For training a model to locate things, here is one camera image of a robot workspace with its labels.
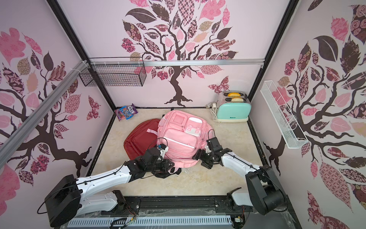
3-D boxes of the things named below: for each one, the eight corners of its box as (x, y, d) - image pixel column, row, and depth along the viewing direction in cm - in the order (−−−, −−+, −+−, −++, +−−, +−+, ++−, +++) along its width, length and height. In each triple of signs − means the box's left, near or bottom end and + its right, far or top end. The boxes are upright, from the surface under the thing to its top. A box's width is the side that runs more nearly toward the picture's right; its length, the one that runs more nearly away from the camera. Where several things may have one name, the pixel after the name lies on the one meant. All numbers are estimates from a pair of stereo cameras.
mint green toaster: (216, 123, 113) (221, 105, 97) (214, 109, 124) (218, 90, 108) (245, 123, 113) (254, 105, 97) (240, 109, 123) (248, 90, 108)
